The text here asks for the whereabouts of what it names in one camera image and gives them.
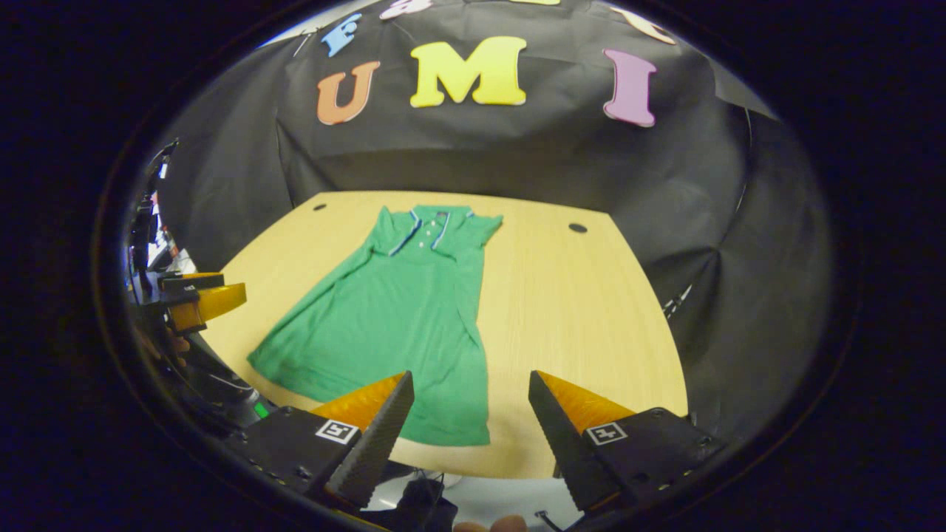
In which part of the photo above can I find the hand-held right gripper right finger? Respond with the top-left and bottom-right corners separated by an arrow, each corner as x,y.
527,369 -> 729,514

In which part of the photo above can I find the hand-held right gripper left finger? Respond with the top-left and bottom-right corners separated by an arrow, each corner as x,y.
222,369 -> 416,511

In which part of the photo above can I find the green polo T-shirt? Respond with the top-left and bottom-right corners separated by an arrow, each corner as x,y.
246,203 -> 505,448

